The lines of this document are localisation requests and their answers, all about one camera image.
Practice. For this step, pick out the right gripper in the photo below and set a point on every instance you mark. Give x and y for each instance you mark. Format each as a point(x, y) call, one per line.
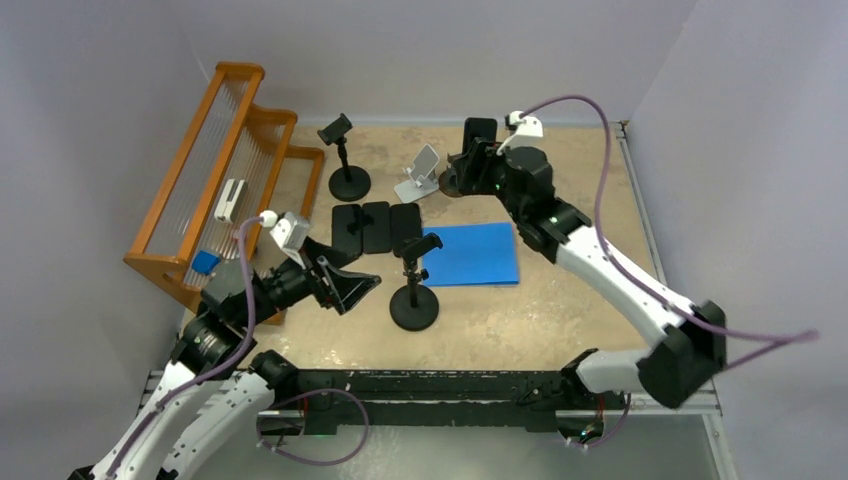
point(482, 155)

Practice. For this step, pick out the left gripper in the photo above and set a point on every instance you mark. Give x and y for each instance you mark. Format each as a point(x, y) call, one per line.
point(342, 287)

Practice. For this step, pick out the black phone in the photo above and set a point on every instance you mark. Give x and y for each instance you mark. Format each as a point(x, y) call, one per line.
point(346, 229)
point(478, 128)
point(405, 224)

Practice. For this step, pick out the tall black phone stand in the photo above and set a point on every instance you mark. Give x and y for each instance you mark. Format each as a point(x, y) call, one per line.
point(415, 307)

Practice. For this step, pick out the black round-base phone stand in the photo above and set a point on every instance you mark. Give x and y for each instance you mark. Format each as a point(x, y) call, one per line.
point(347, 183)

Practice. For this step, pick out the black smartphone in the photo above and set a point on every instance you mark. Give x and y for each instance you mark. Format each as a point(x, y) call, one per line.
point(376, 227)

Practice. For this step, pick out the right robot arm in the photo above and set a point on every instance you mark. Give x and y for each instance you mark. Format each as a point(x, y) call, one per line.
point(684, 348)

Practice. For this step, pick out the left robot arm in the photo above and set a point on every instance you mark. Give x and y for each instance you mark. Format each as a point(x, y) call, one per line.
point(202, 398)

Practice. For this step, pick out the white phone stand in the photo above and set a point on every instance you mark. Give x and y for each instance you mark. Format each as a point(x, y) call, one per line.
point(421, 176)

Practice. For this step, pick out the blue mat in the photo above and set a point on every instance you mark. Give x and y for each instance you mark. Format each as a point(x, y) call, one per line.
point(472, 255)

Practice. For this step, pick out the white rectangular device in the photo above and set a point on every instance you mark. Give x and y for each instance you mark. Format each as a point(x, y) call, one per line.
point(229, 201)

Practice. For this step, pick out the blue small block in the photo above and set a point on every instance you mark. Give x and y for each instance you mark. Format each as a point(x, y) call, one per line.
point(205, 262)

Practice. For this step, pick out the orange wooden rack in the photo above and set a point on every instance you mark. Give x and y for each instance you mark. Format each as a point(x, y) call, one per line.
point(229, 136)

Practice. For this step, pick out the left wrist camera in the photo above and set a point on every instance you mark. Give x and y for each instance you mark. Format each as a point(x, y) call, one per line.
point(289, 232)

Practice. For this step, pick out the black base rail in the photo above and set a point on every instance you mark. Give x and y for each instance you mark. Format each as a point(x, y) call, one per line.
point(321, 400)

